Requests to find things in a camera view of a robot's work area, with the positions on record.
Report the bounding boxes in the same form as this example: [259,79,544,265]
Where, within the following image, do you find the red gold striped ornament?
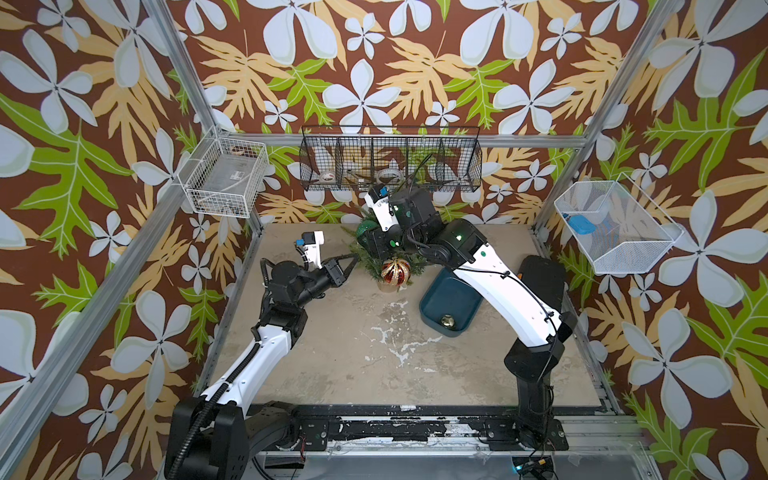
[381,258,411,287]

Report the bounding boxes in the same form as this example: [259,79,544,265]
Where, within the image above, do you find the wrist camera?
[295,231,325,271]
[364,183,398,232]

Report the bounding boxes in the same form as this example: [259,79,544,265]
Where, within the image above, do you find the white wire basket left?
[179,137,270,218]

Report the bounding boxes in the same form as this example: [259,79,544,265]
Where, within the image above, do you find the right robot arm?
[357,184,577,449]

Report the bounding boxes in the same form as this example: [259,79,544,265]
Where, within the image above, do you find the electronics board with cables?
[512,457,556,480]

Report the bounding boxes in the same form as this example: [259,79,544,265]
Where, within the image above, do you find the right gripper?
[355,223,429,261]

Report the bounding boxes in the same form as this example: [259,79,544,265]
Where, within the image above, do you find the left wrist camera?
[295,231,325,271]

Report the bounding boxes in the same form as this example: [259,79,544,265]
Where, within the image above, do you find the white mesh basket right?
[554,174,684,276]

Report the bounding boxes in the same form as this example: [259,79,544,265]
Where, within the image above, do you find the small green christmas tree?
[342,209,428,291]

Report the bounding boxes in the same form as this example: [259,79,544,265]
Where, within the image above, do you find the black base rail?
[270,402,569,453]

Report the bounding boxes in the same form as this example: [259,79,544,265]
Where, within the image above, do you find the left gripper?
[292,252,355,312]

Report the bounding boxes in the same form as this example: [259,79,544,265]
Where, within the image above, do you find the teal plastic bin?
[419,268,483,338]

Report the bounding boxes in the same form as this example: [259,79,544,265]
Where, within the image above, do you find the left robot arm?
[163,254,359,479]

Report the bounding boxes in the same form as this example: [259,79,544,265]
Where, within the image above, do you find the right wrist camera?
[364,183,398,232]

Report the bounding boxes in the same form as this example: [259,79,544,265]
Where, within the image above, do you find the black wire basket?
[298,125,483,191]

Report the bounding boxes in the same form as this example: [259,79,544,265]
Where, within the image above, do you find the blue object in basket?
[566,215,597,235]

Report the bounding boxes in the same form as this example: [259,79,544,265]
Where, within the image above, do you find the green glitter ball ornament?
[355,219,379,237]

